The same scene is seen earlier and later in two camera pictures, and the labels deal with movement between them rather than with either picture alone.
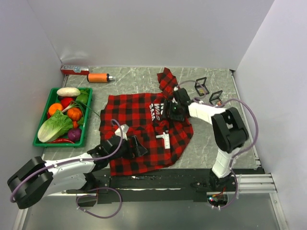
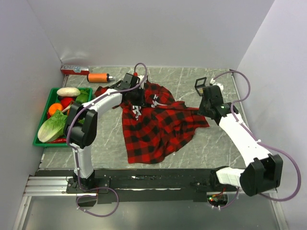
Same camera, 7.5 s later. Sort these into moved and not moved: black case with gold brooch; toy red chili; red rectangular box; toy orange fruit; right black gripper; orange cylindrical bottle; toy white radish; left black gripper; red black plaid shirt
Moved: left black gripper; right black gripper; red black plaid shirt
Not moved: black case with gold brooch; toy white radish; red rectangular box; orange cylindrical bottle; toy orange fruit; toy red chili
